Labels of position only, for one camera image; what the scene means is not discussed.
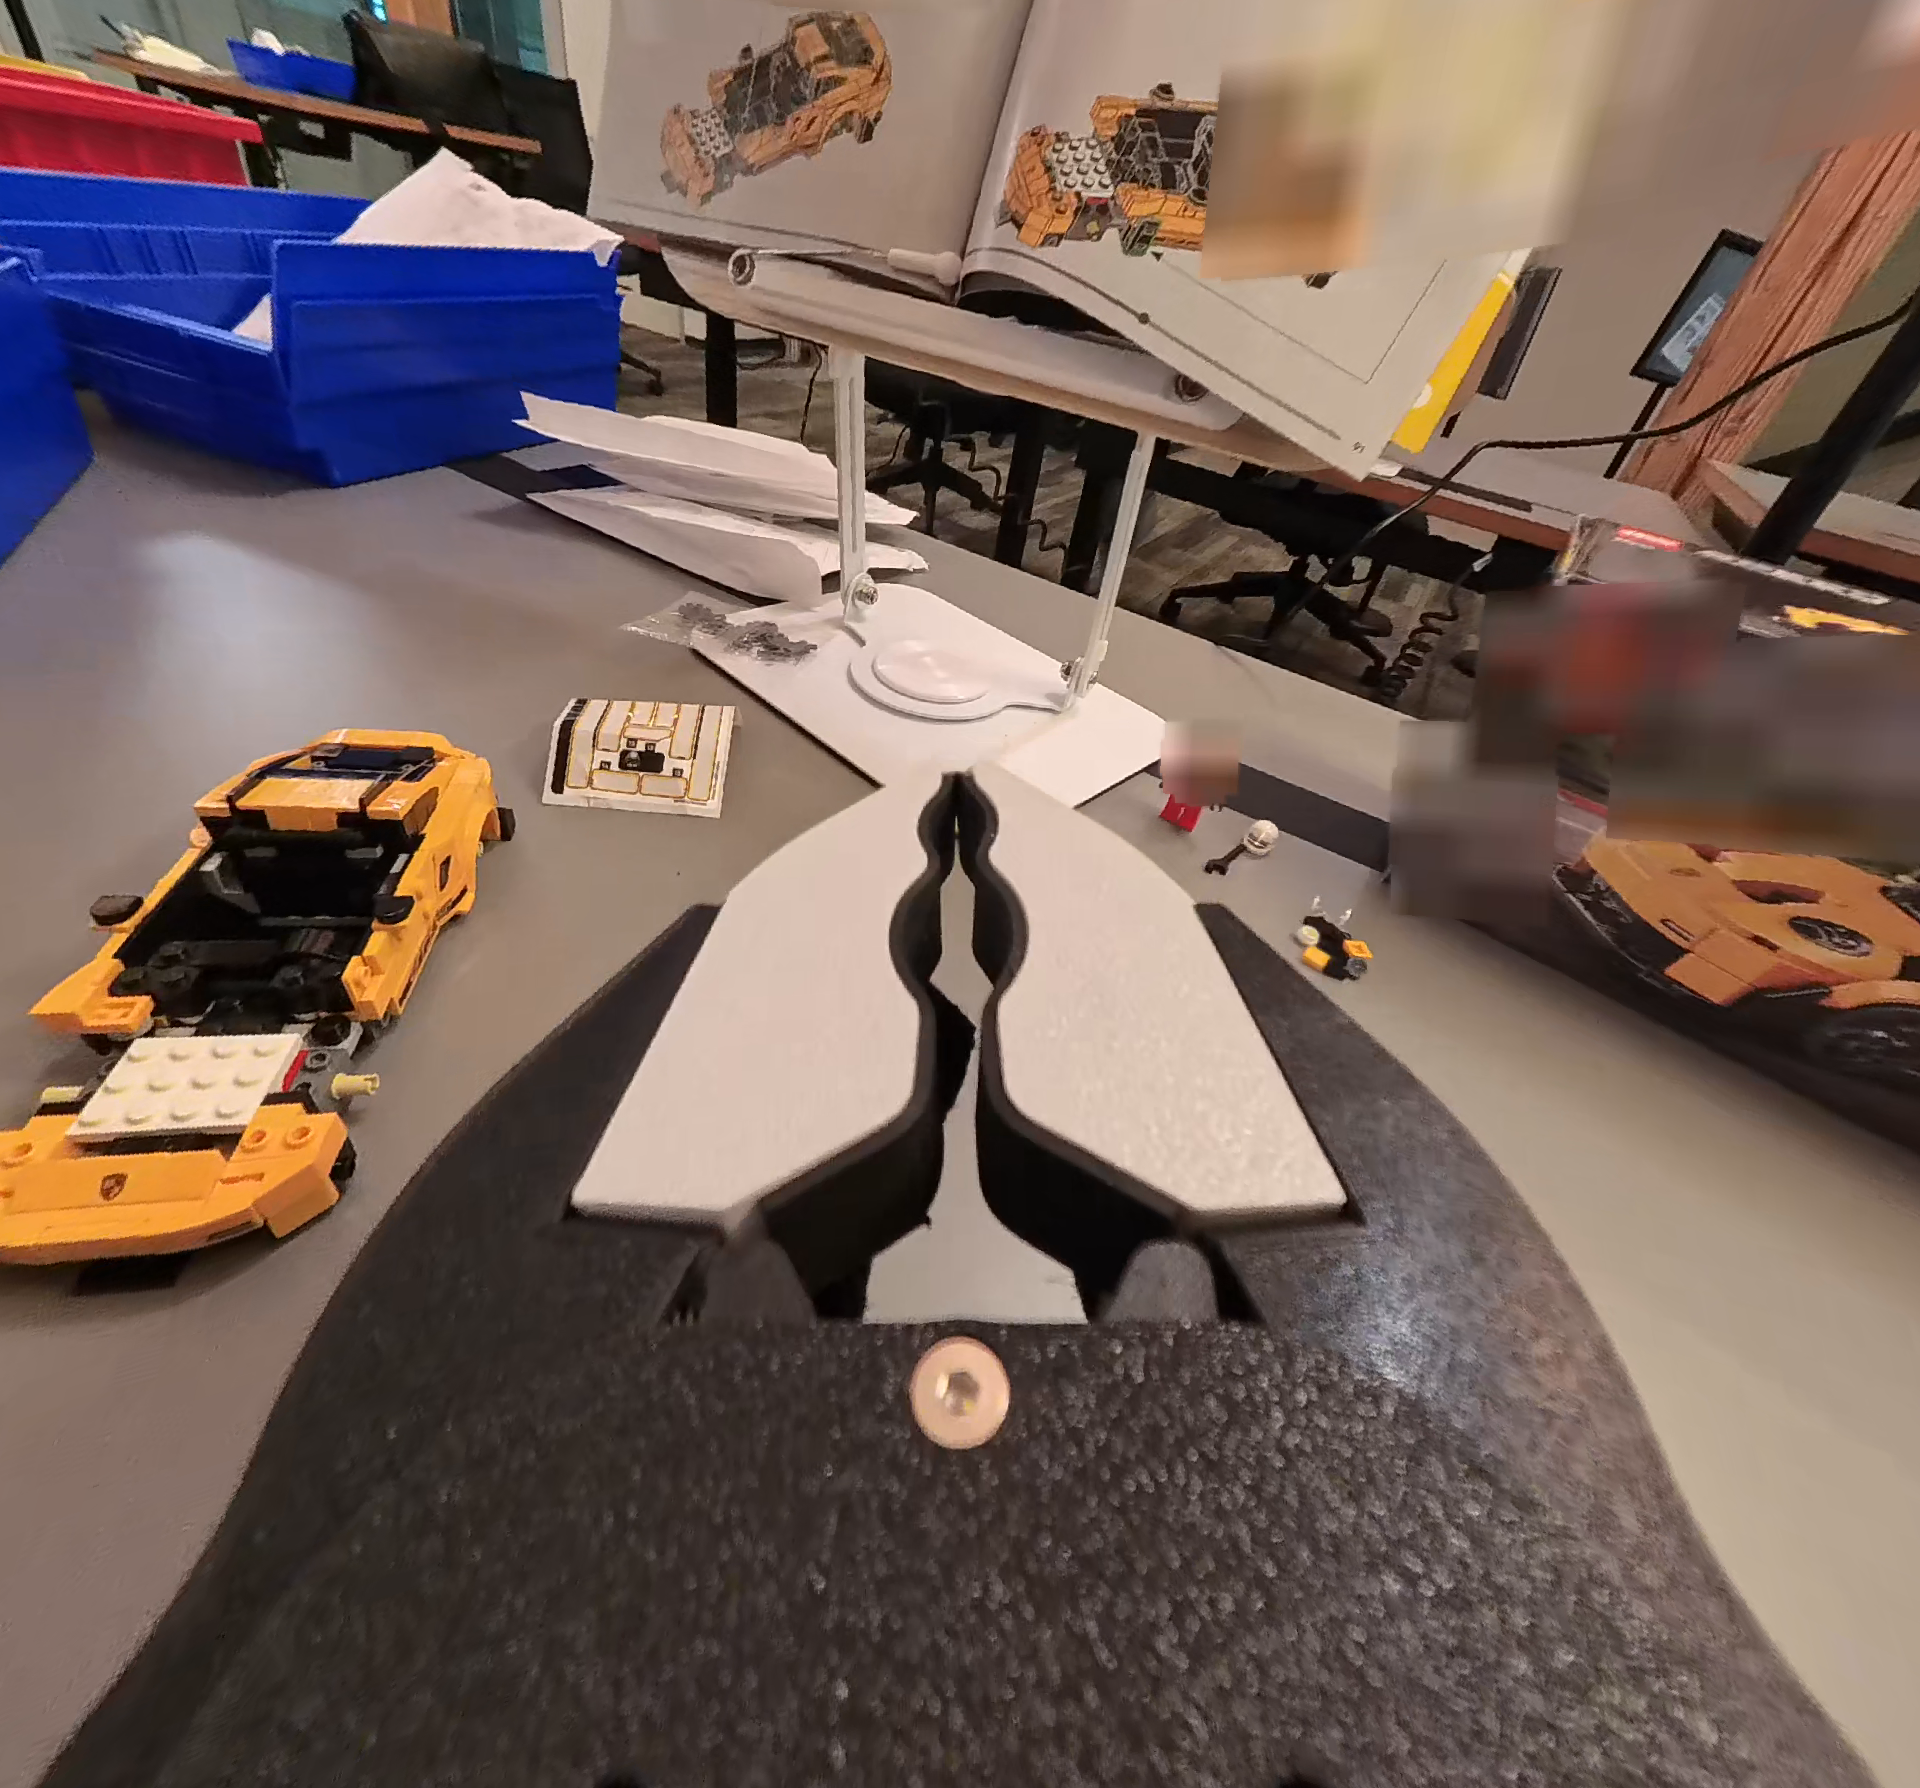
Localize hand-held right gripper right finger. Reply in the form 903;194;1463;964
958;766;1351;1232

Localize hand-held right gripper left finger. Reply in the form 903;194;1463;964
571;769;968;1239

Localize orange lego car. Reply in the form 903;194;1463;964
0;729;517;1280

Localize blue plastic storage bin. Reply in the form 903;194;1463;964
0;168;628;488
0;255;95;570

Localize black lego car box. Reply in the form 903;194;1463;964
1395;589;1920;1151

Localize lego instruction booklet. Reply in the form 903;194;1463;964
590;0;1534;482

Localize white sticker sheet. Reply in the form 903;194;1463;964
543;698;739;819

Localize white rounded base board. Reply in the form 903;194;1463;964
696;596;1189;811

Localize white book stand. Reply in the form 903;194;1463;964
661;237;1309;729

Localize clear plastic bag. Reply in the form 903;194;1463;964
622;592;820;668

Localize white paper sheets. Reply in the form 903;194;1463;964
513;392;932;605

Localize brown wooden desk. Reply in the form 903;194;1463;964
90;46;545;165
1164;435;1920;588

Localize black monitor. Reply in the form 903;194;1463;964
1628;231;1766;389

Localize small blue bin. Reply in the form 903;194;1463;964
230;39;361;106

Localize red plastic storage bin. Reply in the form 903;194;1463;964
0;68;268;190

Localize wooden post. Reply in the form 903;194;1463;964
1619;123;1920;502

